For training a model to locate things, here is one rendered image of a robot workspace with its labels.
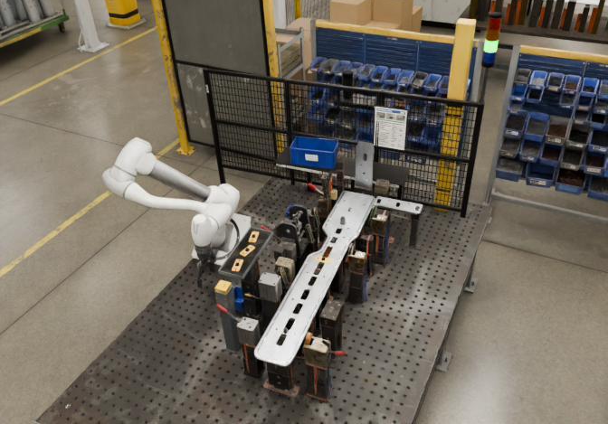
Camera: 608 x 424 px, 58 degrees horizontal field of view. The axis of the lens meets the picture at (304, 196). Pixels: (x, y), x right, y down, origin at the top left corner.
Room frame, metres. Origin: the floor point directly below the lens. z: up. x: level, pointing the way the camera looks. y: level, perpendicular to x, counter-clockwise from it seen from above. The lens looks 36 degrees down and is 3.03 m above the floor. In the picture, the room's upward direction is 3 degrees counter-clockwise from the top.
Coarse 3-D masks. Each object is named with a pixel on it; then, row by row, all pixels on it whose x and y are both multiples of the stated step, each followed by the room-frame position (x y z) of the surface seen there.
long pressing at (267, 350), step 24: (336, 216) 2.59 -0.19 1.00; (360, 216) 2.58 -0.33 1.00; (312, 264) 2.18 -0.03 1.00; (336, 264) 2.17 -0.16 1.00; (312, 288) 1.99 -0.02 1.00; (288, 312) 1.84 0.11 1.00; (312, 312) 1.84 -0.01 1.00; (264, 336) 1.70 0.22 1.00; (288, 336) 1.69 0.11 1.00; (264, 360) 1.57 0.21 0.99; (288, 360) 1.56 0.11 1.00
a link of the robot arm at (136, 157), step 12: (132, 144) 2.55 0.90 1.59; (144, 144) 2.56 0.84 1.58; (120, 156) 2.51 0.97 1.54; (132, 156) 2.50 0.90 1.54; (144, 156) 2.52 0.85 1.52; (132, 168) 2.47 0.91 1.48; (144, 168) 2.50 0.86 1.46; (156, 168) 2.54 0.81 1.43; (168, 168) 2.59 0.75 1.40; (168, 180) 2.55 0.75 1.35; (180, 180) 2.58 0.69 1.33; (192, 180) 2.62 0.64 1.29; (180, 192) 2.58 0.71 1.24; (192, 192) 2.58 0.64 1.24; (204, 192) 2.61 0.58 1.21; (216, 192) 2.63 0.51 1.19; (228, 192) 2.65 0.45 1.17
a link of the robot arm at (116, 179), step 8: (112, 168) 2.48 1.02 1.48; (120, 168) 2.47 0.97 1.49; (104, 176) 2.47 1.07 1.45; (112, 176) 2.45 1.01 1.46; (120, 176) 2.44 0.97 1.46; (128, 176) 2.45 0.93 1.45; (136, 176) 2.50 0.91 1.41; (112, 184) 2.42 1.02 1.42; (120, 184) 2.41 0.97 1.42; (120, 192) 2.39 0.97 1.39
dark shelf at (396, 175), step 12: (288, 156) 3.25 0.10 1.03; (300, 168) 3.11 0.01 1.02; (312, 168) 3.09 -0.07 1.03; (324, 168) 3.08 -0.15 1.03; (336, 168) 3.07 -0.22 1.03; (348, 168) 3.06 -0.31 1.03; (384, 168) 3.04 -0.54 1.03; (396, 168) 3.03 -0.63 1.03; (408, 168) 3.03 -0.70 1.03; (396, 180) 2.90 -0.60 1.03
